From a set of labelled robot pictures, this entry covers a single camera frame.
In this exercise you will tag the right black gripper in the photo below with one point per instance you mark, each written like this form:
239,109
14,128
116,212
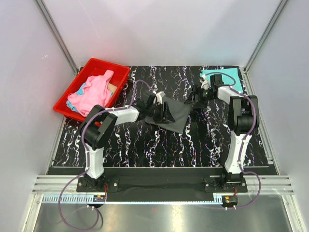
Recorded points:
197,90

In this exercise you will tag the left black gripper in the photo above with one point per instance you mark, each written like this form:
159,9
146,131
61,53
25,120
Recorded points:
164,117

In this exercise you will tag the dark grey t-shirt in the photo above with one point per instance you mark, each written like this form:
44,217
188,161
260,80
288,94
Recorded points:
180,113

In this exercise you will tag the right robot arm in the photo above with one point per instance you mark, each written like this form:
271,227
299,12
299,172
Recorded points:
242,120

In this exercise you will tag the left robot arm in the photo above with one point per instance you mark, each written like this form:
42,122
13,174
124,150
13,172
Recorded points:
98,126

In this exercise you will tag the folded teal t-shirt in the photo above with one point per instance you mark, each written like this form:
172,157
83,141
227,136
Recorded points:
229,77

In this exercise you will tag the pink t-shirt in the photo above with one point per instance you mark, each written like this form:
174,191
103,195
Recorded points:
96,90

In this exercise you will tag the red plastic bin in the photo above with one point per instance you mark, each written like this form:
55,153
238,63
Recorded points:
93,67

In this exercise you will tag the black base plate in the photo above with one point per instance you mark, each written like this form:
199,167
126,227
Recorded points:
185,184

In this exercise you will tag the left aluminium frame post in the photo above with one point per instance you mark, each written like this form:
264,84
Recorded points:
58,38

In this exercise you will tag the aluminium frame post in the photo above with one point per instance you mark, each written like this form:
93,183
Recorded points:
58,38
267,31

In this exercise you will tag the aluminium cross rail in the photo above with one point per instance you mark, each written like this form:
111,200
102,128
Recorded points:
164,202

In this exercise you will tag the right aluminium frame post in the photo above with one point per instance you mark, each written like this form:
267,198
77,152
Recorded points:
267,31

